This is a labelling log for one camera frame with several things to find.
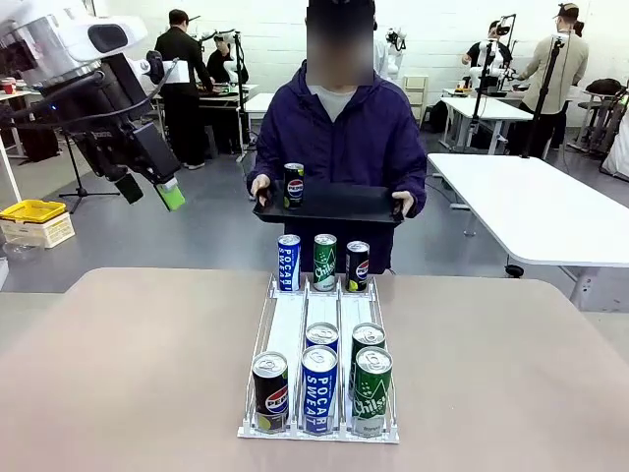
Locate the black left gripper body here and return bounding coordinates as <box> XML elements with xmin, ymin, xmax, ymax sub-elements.
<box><xmin>41</xmin><ymin>53</ymin><xmax>164</xmax><ymax>179</ymax></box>

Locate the black chair with bag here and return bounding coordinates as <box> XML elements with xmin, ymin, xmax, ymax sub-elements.
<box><xmin>574</xmin><ymin>78</ymin><xmax>629</xmax><ymax>158</ymax></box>

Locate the person in black t-shirt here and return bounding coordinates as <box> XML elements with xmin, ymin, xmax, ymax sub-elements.
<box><xmin>461</xmin><ymin>19</ymin><xmax>513</xmax><ymax>94</ymax></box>

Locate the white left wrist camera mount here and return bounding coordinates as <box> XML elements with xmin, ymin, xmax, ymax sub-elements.
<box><xmin>128</xmin><ymin>48</ymin><xmax>191</xmax><ymax>86</ymax></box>

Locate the large white table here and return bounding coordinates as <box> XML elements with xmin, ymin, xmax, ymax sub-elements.
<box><xmin>427</xmin><ymin>152</ymin><xmax>629</xmax><ymax>312</ymax></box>

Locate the green Chilsung cider can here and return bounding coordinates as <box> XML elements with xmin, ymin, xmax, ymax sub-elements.
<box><xmin>313</xmin><ymin>233</ymin><xmax>339</xmax><ymax>293</ymax></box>
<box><xmin>348</xmin><ymin>323</ymin><xmax>387</xmax><ymax>399</ymax></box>
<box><xmin>351</xmin><ymin>346</ymin><xmax>394</xmax><ymax>438</ymax></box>

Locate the black camera tripod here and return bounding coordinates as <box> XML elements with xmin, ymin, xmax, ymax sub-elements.
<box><xmin>233</xmin><ymin>31</ymin><xmax>253</xmax><ymax>164</ymax></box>

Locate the person's left hand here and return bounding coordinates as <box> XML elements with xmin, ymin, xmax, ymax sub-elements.
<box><xmin>391</xmin><ymin>191</ymin><xmax>417</xmax><ymax>220</ymax></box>

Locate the blue Pocari Sweat can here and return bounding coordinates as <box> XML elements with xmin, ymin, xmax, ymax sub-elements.
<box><xmin>300</xmin><ymin>345</ymin><xmax>339</xmax><ymax>437</ymax></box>
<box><xmin>305</xmin><ymin>322</ymin><xmax>340</xmax><ymax>353</ymax></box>
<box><xmin>277</xmin><ymin>234</ymin><xmax>302</xmax><ymax>292</ymax></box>

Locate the white plastic crate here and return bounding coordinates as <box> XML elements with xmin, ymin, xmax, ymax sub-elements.
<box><xmin>0</xmin><ymin>210</ymin><xmax>77</xmax><ymax>250</ymax></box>

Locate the clear plastic container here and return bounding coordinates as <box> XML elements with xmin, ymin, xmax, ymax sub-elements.
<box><xmin>2</xmin><ymin>239</ymin><xmax>44</xmax><ymax>263</ymax></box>

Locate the white desk behind large table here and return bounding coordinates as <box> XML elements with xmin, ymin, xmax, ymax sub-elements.
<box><xmin>439</xmin><ymin>95</ymin><xmax>535</xmax><ymax>153</ymax></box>

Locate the white wire can rack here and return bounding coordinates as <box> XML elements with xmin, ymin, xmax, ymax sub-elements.
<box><xmin>237</xmin><ymin>272</ymin><xmax>402</xmax><ymax>443</ymax></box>

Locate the black Pepsi can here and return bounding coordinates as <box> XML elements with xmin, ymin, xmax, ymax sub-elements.
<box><xmin>345</xmin><ymin>240</ymin><xmax>371</xmax><ymax>294</ymax></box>
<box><xmin>252</xmin><ymin>351</ymin><xmax>290</xmax><ymax>434</ymax></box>
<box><xmin>283</xmin><ymin>162</ymin><xmax>306</xmax><ymax>211</ymax></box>

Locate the white cluttered side table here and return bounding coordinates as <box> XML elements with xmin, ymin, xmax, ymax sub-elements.
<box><xmin>0</xmin><ymin>88</ymin><xmax>33</xmax><ymax>159</ymax></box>

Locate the black microphone stand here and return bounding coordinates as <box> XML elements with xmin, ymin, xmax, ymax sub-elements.
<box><xmin>58</xmin><ymin>130</ymin><xmax>122</xmax><ymax>215</ymax></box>

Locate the person's right hand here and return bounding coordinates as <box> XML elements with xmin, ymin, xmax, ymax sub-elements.
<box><xmin>250</xmin><ymin>174</ymin><xmax>273</xmax><ymax>207</ymax></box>

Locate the person's right forearm purple sleeve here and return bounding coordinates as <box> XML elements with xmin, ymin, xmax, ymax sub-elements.
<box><xmin>246</xmin><ymin>147</ymin><xmax>276</xmax><ymax>186</ymax></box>

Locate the cluttered grey workbench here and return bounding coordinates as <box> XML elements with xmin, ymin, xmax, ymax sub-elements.
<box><xmin>199</xmin><ymin>83</ymin><xmax>259</xmax><ymax>156</ymax></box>

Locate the person in purple jacket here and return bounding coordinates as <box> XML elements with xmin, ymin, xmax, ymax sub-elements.
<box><xmin>245</xmin><ymin>0</ymin><xmax>428</xmax><ymax>274</ymax></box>

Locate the white height-adjustable desk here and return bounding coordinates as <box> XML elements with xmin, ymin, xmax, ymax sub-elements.
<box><xmin>243</xmin><ymin>92</ymin><xmax>276</xmax><ymax>148</ymax></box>

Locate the man in black suit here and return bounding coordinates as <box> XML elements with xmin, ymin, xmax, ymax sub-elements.
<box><xmin>154</xmin><ymin>8</ymin><xmax>215</xmax><ymax>171</ymax></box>

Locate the person's left forearm purple sleeve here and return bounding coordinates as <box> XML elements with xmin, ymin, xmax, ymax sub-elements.
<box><xmin>402</xmin><ymin>156</ymin><xmax>428</xmax><ymax>218</ymax></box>

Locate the black serving tray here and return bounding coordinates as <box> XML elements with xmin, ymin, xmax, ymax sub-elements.
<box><xmin>253</xmin><ymin>179</ymin><xmax>405</xmax><ymax>226</ymax></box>

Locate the white sack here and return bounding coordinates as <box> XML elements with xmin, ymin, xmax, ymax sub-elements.
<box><xmin>600</xmin><ymin>142</ymin><xmax>629</xmax><ymax>183</ymax></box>

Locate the slim black light stand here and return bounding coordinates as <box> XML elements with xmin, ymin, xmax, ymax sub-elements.
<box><xmin>469</xmin><ymin>41</ymin><xmax>493</xmax><ymax>148</ymax></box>

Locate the seated person in black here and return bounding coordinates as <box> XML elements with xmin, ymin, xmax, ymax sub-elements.
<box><xmin>205</xmin><ymin>36</ymin><xmax>250</xmax><ymax>86</ymax></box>

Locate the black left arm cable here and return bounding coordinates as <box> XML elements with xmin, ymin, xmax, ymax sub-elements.
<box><xmin>0</xmin><ymin>63</ymin><xmax>173</xmax><ymax>137</ymax></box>

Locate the yellow plastic bin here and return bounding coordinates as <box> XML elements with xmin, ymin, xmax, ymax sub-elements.
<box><xmin>0</xmin><ymin>199</ymin><xmax>68</xmax><ymax>223</ymax></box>

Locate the person in beige jacket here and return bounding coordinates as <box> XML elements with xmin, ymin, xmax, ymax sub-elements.
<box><xmin>518</xmin><ymin>3</ymin><xmax>590</xmax><ymax>158</ymax></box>

